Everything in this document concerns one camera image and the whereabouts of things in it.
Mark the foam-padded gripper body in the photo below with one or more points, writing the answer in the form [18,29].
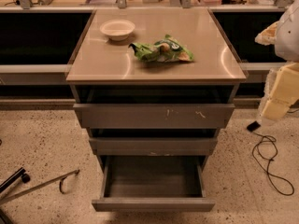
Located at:
[288,37]

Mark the grey bottom drawer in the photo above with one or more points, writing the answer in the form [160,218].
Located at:
[153,184]

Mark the grey drawer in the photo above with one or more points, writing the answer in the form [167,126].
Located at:
[153,184]
[153,146]
[154,116]

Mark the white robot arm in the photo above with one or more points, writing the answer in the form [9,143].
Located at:
[284,35]

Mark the grey drawer cabinet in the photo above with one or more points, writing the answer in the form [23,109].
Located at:
[108,72]

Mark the grey middle drawer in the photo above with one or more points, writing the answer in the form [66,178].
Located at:
[153,146]

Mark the grey top drawer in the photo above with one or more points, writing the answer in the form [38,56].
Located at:
[154,116]

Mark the black power adapter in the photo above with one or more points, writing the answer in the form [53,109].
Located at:
[253,126]

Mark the green chip bag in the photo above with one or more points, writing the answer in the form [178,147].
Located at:
[166,50]

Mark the white bowl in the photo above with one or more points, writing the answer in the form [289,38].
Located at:
[117,30]

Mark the metal stand leg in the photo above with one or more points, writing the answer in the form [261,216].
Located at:
[60,179]

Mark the black caster wheel bar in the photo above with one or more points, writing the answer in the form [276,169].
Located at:
[21,173]

